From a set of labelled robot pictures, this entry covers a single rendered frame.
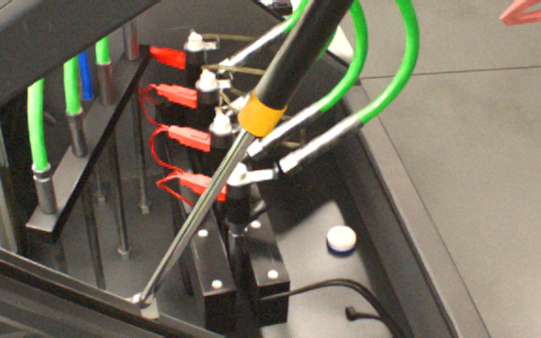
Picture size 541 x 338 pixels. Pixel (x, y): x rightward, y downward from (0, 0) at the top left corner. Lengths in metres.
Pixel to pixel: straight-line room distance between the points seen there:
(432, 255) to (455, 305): 0.08
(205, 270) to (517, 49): 2.31
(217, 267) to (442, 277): 0.27
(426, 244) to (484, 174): 1.55
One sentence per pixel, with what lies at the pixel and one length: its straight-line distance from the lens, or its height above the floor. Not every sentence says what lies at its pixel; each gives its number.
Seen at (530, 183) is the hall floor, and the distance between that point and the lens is 2.66.
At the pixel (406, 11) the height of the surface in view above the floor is 1.29.
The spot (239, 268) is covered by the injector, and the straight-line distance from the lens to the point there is 1.04.
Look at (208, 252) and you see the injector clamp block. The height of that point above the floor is 0.98.
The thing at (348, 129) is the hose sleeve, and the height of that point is 1.16.
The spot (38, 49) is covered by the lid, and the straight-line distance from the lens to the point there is 0.36.
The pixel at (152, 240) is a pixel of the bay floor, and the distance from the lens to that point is 1.25.
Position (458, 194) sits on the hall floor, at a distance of 2.57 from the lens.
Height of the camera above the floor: 1.76
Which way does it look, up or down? 43 degrees down
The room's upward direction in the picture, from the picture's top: 3 degrees clockwise
